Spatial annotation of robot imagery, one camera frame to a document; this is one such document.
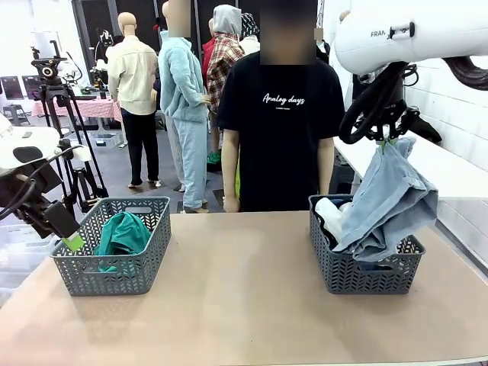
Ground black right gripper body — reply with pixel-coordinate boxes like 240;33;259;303
377;72;407;125

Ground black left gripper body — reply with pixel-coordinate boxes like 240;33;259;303
0;163;62;237

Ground green t-shirt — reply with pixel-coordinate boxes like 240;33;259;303
93;212;152;274

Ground light blue denim shorts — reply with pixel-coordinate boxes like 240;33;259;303
335;136;439;264

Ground white top with black trim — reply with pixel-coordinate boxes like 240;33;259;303
315;197;354;236

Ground person's right forearm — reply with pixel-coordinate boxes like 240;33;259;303
221;128;241;199

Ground person's left forearm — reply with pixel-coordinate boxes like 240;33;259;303
316;136;336;194

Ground black bag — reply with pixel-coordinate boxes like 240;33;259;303
409;114;443;144

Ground clear plastic storage bin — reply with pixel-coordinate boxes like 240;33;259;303
0;224;58;268

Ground white table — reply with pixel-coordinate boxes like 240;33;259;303
333;133;488;201

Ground grey stool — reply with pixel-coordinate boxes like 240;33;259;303
2;104;31;129

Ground grey plastic lattice basket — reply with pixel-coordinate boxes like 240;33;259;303
307;194;426;295
50;196;172;297

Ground grey storage crate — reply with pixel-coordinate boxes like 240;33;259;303
82;131;129;152

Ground black monitor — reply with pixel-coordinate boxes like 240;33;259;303
0;75;22;101
21;75;41;101

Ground table with pink cloth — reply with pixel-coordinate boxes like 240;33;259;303
32;97;123;123

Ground person in black t-shirt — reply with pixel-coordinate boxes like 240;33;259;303
217;0;346;213

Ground mannequin in beige shirt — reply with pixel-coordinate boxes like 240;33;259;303
105;11;161;191

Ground mannequin in patterned hood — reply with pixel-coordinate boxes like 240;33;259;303
239;12;261;54

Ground mannequin in plaid grey hoodie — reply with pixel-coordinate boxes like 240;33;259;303
201;4;247;115

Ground mannequin in light blue fleece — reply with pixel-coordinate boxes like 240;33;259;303
158;0;210;214

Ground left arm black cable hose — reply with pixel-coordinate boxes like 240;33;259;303
0;143;83;222

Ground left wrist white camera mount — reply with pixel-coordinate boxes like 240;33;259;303
72;146;95;163

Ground black camera tripod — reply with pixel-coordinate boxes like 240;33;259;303
30;40;110;218

